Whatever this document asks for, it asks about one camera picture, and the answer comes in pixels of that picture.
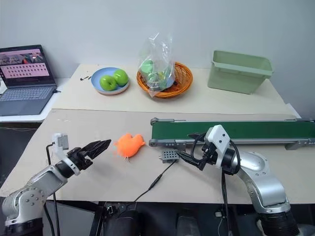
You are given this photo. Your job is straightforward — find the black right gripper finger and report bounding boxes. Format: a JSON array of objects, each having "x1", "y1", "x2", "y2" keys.
[
  {"x1": 177, "y1": 151, "x2": 206, "y2": 171},
  {"x1": 188, "y1": 132, "x2": 206, "y2": 143}
]

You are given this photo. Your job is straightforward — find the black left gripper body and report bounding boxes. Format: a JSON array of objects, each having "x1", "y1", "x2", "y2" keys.
[{"x1": 66, "y1": 147, "x2": 94, "y2": 172}]

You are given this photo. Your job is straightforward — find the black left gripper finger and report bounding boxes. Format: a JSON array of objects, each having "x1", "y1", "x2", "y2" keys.
[
  {"x1": 85, "y1": 142, "x2": 111, "y2": 161},
  {"x1": 79, "y1": 139, "x2": 112, "y2": 155}
]

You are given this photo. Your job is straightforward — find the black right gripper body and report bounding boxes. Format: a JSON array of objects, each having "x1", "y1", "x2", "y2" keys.
[{"x1": 200, "y1": 142, "x2": 219, "y2": 171}]

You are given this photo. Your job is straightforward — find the green conveyor belt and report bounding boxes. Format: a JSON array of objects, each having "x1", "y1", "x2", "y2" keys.
[{"x1": 148, "y1": 117, "x2": 315, "y2": 151}]

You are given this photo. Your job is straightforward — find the orange plush toy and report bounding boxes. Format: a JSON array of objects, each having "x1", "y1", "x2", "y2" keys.
[{"x1": 113, "y1": 132, "x2": 147, "y2": 162}]

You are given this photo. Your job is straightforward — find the grey perforated control box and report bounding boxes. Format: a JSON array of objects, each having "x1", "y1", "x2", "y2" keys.
[{"x1": 158, "y1": 149, "x2": 180, "y2": 164}]

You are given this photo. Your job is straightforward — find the light blue plate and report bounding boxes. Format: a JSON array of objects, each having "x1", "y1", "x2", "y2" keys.
[{"x1": 91, "y1": 67, "x2": 130, "y2": 95}]

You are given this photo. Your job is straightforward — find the orange woven basket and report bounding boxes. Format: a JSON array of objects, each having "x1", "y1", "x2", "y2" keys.
[{"x1": 136, "y1": 61, "x2": 193, "y2": 99}]

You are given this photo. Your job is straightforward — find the green apple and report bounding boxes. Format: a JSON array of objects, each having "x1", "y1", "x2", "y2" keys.
[
  {"x1": 99, "y1": 74, "x2": 117, "y2": 90},
  {"x1": 113, "y1": 69, "x2": 129, "y2": 87}
]

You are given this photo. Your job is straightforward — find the pale green plastic bin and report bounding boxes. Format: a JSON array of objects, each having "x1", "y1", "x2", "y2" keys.
[{"x1": 207, "y1": 50, "x2": 275, "y2": 95}]

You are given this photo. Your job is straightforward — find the clear plastic bag with toys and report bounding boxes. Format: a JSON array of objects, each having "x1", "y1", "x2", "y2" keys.
[{"x1": 137, "y1": 32, "x2": 176, "y2": 99}]

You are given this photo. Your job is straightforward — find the open grey laptop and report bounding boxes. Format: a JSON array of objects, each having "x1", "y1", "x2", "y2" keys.
[{"x1": 0, "y1": 44, "x2": 58, "y2": 117}]

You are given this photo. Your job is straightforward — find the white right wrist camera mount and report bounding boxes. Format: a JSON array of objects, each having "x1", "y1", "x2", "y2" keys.
[{"x1": 203, "y1": 124, "x2": 231, "y2": 168}]

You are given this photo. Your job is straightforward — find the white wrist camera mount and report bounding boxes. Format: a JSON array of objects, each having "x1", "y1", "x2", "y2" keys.
[
  {"x1": 203, "y1": 124, "x2": 231, "y2": 168},
  {"x1": 52, "y1": 133, "x2": 70, "y2": 161}
]

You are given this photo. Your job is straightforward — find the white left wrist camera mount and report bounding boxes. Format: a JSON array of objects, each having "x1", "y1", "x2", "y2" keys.
[{"x1": 52, "y1": 133, "x2": 70, "y2": 161}]

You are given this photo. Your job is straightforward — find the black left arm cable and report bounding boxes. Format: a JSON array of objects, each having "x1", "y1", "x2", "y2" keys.
[{"x1": 46, "y1": 142, "x2": 61, "y2": 236}]

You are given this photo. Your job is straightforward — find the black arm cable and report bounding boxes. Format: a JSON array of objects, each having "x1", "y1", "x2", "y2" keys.
[
  {"x1": 191, "y1": 132, "x2": 241, "y2": 236},
  {"x1": 46, "y1": 142, "x2": 61, "y2": 236}
]

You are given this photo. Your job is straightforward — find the black control box cable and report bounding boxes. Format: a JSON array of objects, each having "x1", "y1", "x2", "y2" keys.
[{"x1": 133, "y1": 161, "x2": 176, "y2": 204}]

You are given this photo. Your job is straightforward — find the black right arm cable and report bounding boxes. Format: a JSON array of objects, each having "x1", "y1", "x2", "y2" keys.
[{"x1": 191, "y1": 132, "x2": 241, "y2": 236}]

